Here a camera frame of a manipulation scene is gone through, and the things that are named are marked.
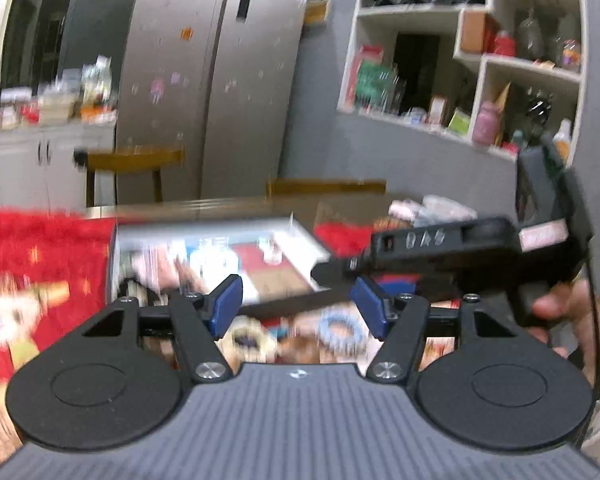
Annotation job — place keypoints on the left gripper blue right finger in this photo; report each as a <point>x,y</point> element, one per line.
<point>400,323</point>

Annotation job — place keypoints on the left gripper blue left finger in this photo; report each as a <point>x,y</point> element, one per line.
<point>198,322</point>

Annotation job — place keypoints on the light blue crochet scrunchie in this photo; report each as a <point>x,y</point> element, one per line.
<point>342,333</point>

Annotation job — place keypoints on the cream white crochet scrunchie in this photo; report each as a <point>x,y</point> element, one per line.
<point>249,341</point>

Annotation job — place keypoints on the person's right hand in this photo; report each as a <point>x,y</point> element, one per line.
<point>574,302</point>

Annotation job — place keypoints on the printed booklet in box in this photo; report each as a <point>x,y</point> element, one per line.
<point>148,273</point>

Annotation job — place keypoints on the black shallow cardboard box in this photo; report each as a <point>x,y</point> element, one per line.
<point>293,235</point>

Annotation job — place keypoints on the pink bottle on shelf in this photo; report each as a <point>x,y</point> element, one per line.
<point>487,124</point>

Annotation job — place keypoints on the right wooden chair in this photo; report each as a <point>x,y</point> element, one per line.
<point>298,187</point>

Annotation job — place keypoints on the wooden chair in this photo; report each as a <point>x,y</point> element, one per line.
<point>133,160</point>
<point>298,187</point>

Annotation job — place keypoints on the red bear print blanket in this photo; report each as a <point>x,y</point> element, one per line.
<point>53,270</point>

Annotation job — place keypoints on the left wooden chair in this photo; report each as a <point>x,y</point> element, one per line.
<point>133,160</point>

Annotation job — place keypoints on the white kitchen cabinet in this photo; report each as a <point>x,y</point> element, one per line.
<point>37,170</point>

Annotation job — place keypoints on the silver double door refrigerator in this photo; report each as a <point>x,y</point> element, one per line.
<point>212,78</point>

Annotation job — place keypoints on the white wall shelf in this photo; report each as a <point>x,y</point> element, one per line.
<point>430,64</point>

